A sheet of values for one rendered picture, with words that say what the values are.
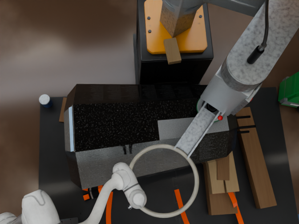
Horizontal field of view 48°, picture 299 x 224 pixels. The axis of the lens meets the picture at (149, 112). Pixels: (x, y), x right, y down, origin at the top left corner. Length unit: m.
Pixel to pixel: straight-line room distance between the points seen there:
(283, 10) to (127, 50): 2.01
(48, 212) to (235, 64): 1.14
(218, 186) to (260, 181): 0.45
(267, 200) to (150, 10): 1.98
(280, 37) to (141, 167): 1.35
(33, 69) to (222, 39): 2.00
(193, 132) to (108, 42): 1.66
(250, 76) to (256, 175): 1.75
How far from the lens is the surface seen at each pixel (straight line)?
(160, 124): 2.47
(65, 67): 3.59
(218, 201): 3.21
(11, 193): 3.44
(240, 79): 1.72
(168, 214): 2.28
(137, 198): 1.96
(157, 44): 2.78
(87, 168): 2.54
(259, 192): 3.35
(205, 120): 2.38
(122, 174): 1.99
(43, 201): 1.72
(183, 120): 2.50
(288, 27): 1.93
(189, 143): 2.38
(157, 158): 2.54
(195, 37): 2.85
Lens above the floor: 3.26
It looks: 75 degrees down
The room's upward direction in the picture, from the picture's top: 11 degrees clockwise
